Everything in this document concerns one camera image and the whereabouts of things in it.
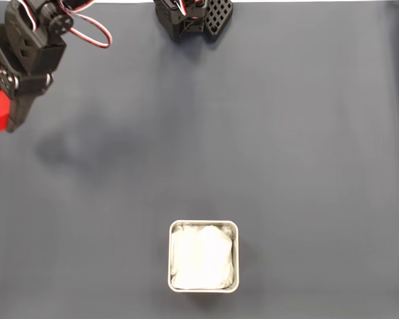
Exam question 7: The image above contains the white crumpled cloth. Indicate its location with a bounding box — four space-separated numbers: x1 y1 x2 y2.
170 224 235 290

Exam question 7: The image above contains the dark grey table mat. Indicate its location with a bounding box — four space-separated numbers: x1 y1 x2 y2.
0 1 399 319

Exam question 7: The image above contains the red white black servo cable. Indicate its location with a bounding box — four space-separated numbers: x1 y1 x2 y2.
58 0 114 49
18 0 38 33
172 0 202 17

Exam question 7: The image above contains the square white metal box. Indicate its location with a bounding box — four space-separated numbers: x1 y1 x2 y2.
168 219 239 294

